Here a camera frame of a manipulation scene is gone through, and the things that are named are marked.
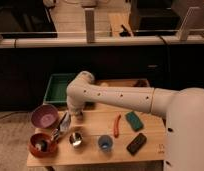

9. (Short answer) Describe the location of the orange carrot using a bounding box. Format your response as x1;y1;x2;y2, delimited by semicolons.
113;115;121;138

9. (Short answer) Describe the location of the small metal cup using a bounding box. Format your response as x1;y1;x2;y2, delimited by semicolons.
69;132;82;148

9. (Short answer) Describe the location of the blue grey towel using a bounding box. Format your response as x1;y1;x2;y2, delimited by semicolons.
58;112;71;133

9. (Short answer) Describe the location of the purple bowl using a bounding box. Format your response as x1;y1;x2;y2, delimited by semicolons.
31;104;59;128

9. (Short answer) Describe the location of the black handled scoop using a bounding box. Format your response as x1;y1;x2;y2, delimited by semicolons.
34;129;68;152

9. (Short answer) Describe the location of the white horizontal rail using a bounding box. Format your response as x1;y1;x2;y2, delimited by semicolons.
0;35;204;49

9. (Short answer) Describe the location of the black rectangular block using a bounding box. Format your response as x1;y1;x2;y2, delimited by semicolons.
126;133;147;155

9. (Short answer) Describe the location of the black object on shelf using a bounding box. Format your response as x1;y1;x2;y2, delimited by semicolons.
119;25;131;37

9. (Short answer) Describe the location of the green plastic tray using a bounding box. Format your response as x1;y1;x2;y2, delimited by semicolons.
43;73;76;106

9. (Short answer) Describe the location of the blue plastic cup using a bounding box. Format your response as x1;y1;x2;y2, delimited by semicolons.
98;135;113;152

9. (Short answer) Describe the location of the red orange bowl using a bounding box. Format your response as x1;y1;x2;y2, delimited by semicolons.
28;133;57;158

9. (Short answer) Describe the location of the dark grape bunch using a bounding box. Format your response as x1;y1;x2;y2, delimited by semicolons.
133;80;148;87

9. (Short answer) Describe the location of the teal sponge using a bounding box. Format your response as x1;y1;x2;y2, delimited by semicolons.
125;112;143;131

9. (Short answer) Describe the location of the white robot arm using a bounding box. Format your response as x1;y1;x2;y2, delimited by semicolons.
66;71;204;171

